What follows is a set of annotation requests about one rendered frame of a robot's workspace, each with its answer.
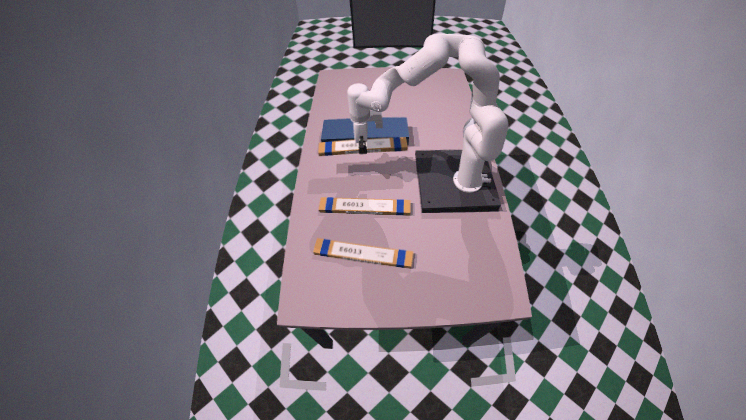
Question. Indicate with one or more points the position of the orange flat pack with blue bands and white label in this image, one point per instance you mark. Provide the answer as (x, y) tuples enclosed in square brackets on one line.
[(364, 206)]

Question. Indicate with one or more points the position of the tan rectangular pack with blue bands and white label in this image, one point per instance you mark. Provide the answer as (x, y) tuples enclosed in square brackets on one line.
[(373, 145)]

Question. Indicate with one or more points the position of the blue rectangular block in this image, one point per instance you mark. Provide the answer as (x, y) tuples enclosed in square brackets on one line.
[(343, 129)]

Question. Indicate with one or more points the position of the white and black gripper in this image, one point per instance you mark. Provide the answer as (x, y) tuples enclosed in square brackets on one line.
[(360, 131)]

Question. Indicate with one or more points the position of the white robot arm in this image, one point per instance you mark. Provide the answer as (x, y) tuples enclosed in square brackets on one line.
[(492, 122)]

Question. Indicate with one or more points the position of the orange box with blue bands and white label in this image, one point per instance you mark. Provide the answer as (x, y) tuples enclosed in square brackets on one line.
[(363, 253)]

